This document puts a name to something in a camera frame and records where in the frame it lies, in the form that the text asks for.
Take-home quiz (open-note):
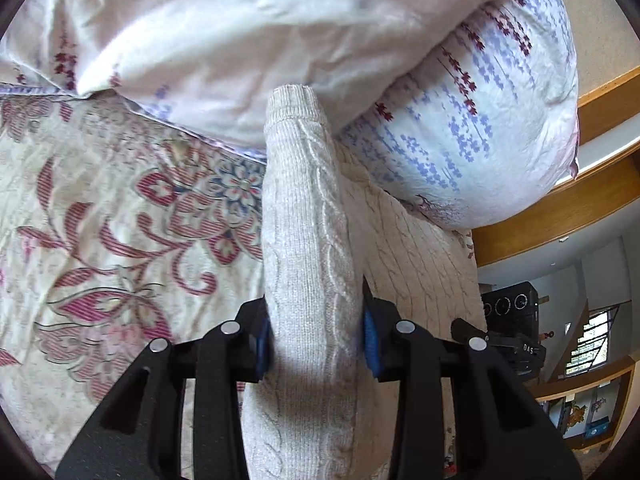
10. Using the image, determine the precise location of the beige cable knit sweater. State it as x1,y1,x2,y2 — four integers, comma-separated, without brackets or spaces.
240,85,489,480

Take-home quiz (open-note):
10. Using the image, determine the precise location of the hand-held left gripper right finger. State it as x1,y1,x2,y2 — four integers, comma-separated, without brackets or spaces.
361,275,583,480

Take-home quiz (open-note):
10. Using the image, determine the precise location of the blue box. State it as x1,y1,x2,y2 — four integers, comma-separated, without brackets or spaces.
581,419,612,440

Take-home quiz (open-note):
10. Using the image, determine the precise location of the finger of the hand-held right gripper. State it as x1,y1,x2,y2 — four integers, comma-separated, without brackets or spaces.
451,318,493,343

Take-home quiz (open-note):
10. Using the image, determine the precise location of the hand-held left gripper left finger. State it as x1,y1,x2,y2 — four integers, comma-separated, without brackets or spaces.
55,297,274,480

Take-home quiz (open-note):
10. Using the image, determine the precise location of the black appliance with round dials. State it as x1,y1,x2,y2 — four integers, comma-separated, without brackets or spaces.
479,281,542,337

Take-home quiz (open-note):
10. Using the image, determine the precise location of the white pillow with blue flowers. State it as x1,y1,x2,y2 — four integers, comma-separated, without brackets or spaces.
334,0,582,232

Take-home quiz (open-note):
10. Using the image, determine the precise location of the pale pink floral pillow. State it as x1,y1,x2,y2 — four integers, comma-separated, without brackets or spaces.
0,0,532,152

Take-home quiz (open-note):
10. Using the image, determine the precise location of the floral bed quilt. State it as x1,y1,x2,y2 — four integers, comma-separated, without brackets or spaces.
0,82,476,478

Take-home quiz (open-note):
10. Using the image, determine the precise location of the wooden shelf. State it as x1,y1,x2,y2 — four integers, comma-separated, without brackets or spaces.
524,354,640,455

